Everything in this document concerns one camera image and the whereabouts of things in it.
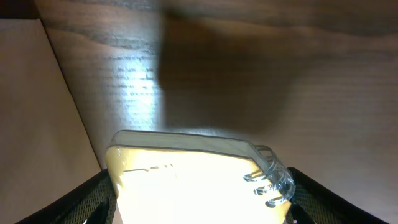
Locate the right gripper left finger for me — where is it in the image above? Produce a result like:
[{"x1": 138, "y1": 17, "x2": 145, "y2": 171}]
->
[{"x1": 18, "y1": 169, "x2": 116, "y2": 224}]

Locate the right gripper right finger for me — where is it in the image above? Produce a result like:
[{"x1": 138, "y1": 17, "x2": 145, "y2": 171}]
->
[{"x1": 286, "y1": 167, "x2": 386, "y2": 224}]

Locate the yellow spiral notepad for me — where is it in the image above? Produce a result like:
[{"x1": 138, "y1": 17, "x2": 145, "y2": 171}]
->
[{"x1": 105, "y1": 131, "x2": 296, "y2": 224}]

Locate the open cardboard box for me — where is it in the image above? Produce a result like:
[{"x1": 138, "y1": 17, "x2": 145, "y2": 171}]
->
[{"x1": 1, "y1": 19, "x2": 100, "y2": 223}]

